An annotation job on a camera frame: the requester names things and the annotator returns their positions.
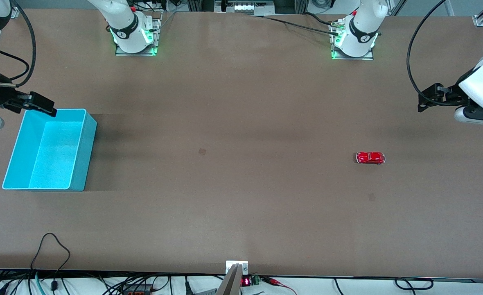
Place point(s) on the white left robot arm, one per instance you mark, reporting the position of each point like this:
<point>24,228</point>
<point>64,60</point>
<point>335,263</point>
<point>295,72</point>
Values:
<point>358,37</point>

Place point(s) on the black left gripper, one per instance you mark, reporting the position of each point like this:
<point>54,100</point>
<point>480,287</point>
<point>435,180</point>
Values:
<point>451,92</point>

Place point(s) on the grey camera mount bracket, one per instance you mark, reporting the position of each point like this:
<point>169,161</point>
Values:
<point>234,278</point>

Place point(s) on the aluminium frame with white light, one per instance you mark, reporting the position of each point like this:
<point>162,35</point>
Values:
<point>244,6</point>

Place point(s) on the red beetle toy car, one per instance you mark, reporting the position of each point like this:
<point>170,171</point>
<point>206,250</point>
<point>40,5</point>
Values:
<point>370,157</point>

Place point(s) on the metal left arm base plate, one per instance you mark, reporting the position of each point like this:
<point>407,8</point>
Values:
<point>368,57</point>

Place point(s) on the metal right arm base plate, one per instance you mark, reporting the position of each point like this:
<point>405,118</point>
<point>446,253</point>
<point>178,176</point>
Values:
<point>153,41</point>

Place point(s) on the aluminium extrusion end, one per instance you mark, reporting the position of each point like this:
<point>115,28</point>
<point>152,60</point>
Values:
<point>14,13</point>

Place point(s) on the small red digit display module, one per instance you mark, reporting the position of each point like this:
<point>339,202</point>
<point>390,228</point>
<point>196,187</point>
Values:
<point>250,281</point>

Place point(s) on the blue plastic box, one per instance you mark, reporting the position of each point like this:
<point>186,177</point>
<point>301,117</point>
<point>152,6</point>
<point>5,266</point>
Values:
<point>53,159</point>

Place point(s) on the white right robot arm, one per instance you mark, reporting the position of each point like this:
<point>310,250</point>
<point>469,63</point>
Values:
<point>129,35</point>

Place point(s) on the orange black power strip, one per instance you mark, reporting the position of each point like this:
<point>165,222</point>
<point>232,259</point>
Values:
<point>137,289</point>

